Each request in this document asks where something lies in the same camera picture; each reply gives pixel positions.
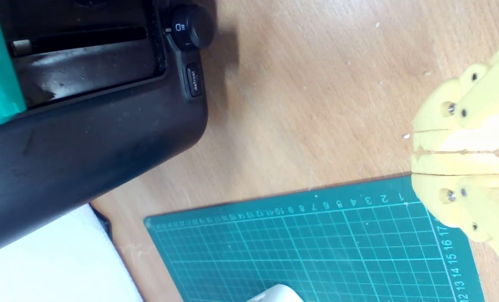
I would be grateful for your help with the black two-slot toaster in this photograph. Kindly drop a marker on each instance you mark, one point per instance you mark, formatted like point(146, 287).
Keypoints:
point(85, 147)

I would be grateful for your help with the green cutting mat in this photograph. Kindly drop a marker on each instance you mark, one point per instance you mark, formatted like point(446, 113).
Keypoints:
point(274, 251)

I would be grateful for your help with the white rounded block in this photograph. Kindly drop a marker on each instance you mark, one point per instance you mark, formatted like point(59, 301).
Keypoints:
point(276, 295)

